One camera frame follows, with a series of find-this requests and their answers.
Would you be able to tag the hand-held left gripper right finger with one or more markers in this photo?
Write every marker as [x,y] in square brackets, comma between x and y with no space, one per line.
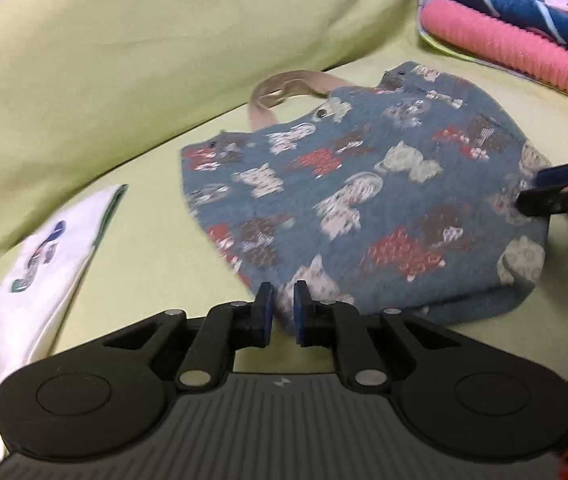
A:
[301,316]

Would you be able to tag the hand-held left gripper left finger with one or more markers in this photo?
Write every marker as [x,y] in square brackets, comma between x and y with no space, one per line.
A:
[263,316]

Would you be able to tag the blue printed shopping bag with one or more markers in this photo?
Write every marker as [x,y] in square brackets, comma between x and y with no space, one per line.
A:
[363,210]

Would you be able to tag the white printed cloth bag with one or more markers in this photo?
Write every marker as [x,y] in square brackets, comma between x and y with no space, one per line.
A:
[39,300]

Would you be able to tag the pink knitted cloth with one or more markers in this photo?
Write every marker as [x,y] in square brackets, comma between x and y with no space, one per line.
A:
[503,45]

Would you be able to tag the blue printed towel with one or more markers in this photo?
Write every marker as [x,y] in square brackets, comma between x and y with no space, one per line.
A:
[508,0]

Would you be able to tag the light green sofa cushion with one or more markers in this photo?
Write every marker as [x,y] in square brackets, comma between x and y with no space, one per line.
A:
[139,60]

